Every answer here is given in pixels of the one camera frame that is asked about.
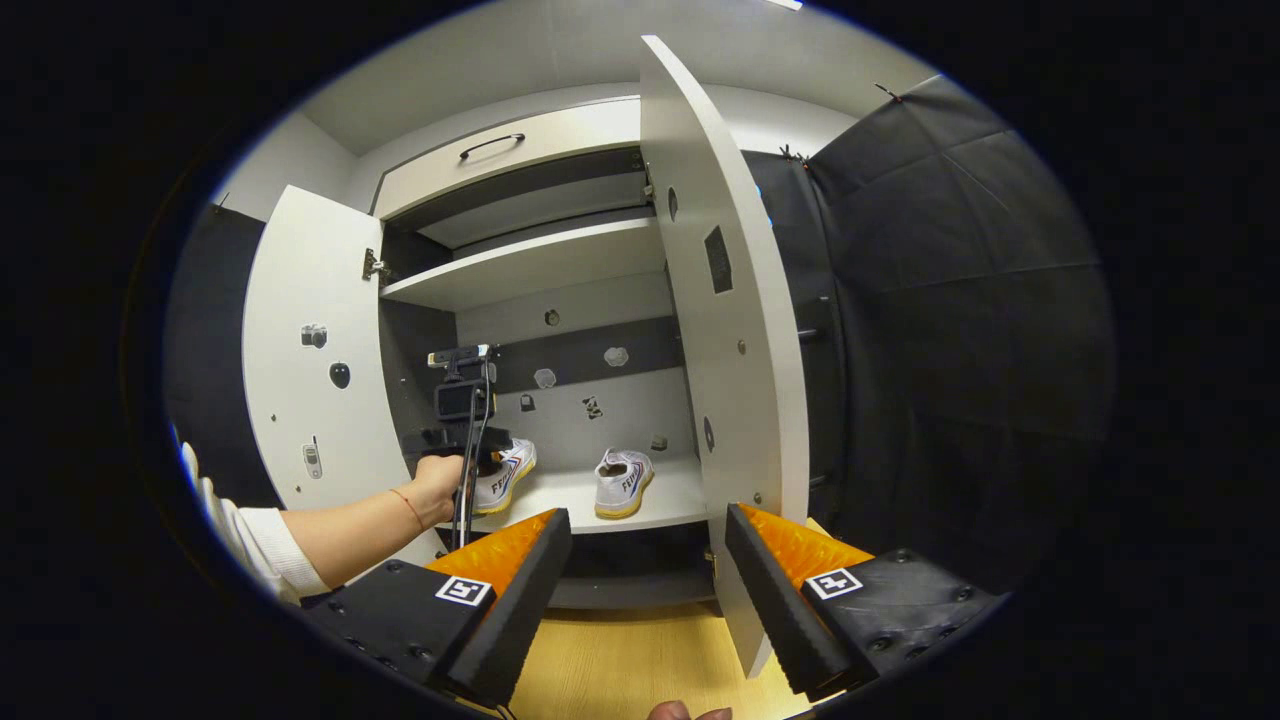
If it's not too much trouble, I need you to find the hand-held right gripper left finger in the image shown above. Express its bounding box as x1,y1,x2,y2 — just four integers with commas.
300,508,574,709

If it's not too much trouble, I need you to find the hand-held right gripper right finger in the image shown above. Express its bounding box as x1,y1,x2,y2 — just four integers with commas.
724,503,1006,701

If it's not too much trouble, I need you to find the white sneaker shoe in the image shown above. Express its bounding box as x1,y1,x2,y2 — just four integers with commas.
594,448,656,519
470,438,538,516

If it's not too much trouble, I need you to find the white shoe cabinet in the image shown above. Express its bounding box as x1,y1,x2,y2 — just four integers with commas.
370,95,721,611

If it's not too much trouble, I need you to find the white cabinet door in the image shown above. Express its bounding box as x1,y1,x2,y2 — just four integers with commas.
242,185,448,571
640,35,811,681

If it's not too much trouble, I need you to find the black cable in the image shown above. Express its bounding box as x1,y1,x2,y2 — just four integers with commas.
450,360,498,551

